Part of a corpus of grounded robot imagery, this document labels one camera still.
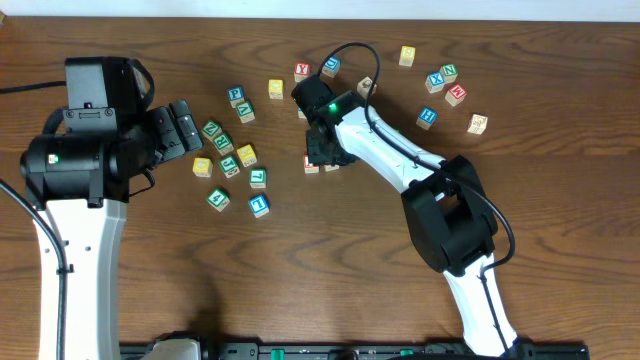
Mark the yellow block top right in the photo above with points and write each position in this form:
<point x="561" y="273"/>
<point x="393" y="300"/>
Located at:
<point x="407" y="56"/>

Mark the red Y block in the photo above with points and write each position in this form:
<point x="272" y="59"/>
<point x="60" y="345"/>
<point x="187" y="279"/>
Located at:
<point x="302" y="71"/>

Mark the plain picture block centre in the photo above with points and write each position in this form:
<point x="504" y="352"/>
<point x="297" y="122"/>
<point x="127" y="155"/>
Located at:
<point x="366" y="87"/>

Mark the green J block left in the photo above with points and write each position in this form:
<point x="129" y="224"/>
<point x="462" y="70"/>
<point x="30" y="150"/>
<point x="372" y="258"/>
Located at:
<point x="229" y="166"/>

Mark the green R block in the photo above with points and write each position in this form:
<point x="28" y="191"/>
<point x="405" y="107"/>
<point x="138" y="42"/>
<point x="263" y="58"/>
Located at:
<point x="223" y="144"/>

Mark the green L block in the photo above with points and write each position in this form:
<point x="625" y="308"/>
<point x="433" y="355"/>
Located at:
<point x="258" y="178"/>

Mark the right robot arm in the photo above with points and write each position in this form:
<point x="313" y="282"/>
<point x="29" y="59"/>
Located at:
<point x="451" y="222"/>

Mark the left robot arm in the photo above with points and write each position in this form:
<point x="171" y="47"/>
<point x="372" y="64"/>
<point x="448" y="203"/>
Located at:
<point x="77" y="174"/>

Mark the plain picture block right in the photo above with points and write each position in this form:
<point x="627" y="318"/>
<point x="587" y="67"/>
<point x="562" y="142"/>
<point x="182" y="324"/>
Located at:
<point x="477" y="124"/>

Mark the green 4 block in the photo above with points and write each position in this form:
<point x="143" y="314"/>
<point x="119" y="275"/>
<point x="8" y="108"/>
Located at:
<point x="218" y="199"/>

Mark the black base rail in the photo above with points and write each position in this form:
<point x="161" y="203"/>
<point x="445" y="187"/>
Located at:
<point x="446" y="350"/>

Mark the green N block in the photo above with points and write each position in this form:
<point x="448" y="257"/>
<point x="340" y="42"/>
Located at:
<point x="449" y="72"/>

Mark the blue X block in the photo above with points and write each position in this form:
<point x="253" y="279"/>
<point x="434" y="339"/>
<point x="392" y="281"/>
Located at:
<point x="435" y="82"/>

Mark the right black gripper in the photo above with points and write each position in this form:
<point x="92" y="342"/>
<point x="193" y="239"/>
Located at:
<point x="317" y="157"/>

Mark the green Z block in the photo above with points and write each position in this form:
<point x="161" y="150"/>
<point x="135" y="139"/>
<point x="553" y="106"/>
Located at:
<point x="211" y="130"/>

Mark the yellow block far left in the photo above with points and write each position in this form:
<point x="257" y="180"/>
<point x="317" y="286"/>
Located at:
<point x="202" y="167"/>

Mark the blue H block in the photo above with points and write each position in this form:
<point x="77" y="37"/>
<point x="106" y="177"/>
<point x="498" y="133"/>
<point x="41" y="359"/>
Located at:
<point x="426" y="118"/>

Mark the plain picture block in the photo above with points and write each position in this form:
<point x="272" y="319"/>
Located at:
<point x="366" y="87"/>
<point x="477" y="124"/>

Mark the blue P block left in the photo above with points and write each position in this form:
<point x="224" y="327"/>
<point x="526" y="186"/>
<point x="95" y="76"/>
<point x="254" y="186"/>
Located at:
<point x="235" y="96"/>

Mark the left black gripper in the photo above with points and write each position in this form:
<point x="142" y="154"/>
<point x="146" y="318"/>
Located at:
<point x="170" y="144"/>

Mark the red A block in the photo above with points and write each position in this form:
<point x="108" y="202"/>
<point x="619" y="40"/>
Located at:
<point x="309" y="167"/>

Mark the yellow block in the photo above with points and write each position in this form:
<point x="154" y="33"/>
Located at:
<point x="247" y="155"/>
<point x="276" y="88"/>
<point x="407" y="56"/>
<point x="202" y="167"/>

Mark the green V block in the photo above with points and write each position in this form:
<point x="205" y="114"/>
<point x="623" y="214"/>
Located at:
<point x="245" y="112"/>

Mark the yellow block upper left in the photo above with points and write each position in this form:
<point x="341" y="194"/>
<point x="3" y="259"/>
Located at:
<point x="276" y="88"/>

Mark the yellow block middle left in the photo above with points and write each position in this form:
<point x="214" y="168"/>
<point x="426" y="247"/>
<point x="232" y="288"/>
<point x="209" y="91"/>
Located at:
<point x="247" y="155"/>

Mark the blue C block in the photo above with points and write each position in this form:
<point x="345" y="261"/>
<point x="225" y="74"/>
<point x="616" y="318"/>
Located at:
<point x="331" y="67"/>

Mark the blue L block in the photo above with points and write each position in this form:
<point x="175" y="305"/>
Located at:
<point x="259" y="205"/>

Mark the red M block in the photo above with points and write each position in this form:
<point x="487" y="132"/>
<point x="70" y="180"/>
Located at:
<point x="455" y="95"/>

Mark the red I block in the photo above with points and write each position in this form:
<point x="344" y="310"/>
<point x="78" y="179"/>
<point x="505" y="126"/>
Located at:
<point x="331" y="168"/>

